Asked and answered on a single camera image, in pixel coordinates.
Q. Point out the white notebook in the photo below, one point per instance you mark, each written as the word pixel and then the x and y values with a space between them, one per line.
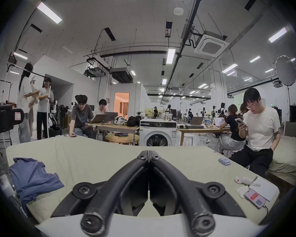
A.
pixel 265 189

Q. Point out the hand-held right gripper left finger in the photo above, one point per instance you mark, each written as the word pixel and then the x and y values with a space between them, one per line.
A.
pixel 106 201

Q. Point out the small blue packet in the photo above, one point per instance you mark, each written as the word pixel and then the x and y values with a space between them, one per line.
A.
pixel 224 161

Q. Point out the white folded tissue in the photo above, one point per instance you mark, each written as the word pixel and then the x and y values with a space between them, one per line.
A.
pixel 241 192

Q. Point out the group of people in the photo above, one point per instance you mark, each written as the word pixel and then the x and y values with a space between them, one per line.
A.
pixel 190 112

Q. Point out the pen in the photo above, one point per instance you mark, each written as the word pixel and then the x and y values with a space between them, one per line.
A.
pixel 254 179

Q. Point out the silver umbrella lamp on stand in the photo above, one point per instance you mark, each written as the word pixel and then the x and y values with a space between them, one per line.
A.
pixel 285 70

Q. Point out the black camera on tripod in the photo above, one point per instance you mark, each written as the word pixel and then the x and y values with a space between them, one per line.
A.
pixel 5 117

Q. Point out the white washing machine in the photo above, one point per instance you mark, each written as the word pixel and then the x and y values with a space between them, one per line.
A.
pixel 157 132

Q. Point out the wooden table with laptops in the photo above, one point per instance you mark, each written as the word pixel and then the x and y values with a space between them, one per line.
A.
pixel 113 126
pixel 202 127

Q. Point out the phone with red screen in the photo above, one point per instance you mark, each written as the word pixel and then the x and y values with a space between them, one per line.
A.
pixel 255 198

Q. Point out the round low wooden table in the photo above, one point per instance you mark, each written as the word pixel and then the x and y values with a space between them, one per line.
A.
pixel 122 138

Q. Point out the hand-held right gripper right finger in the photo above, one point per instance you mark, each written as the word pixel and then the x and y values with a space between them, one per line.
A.
pixel 192 201

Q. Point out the dark blue shirt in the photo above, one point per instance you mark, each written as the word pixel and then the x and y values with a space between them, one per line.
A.
pixel 34 179

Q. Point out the bed with pale green sheet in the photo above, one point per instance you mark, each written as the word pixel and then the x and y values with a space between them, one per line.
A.
pixel 287 154
pixel 96 157

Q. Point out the small white and red device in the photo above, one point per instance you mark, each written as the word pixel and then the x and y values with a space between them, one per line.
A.
pixel 242 179

